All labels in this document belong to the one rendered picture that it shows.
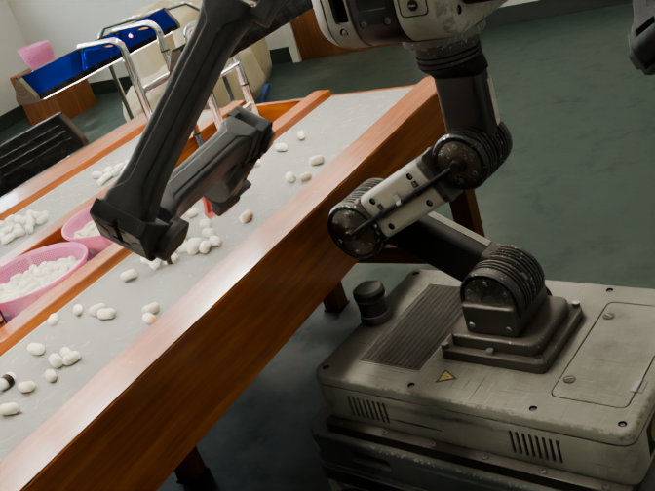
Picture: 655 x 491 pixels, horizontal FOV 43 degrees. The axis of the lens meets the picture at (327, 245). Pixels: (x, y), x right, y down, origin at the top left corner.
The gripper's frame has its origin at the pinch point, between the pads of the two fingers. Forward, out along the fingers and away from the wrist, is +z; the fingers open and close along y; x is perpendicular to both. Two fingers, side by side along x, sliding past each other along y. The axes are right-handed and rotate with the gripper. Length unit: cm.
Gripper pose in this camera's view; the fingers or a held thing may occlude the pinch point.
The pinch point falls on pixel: (209, 213)
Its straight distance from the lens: 165.2
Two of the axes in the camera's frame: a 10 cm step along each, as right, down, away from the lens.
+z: -4.3, 5.5, 7.1
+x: 7.6, 6.5, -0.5
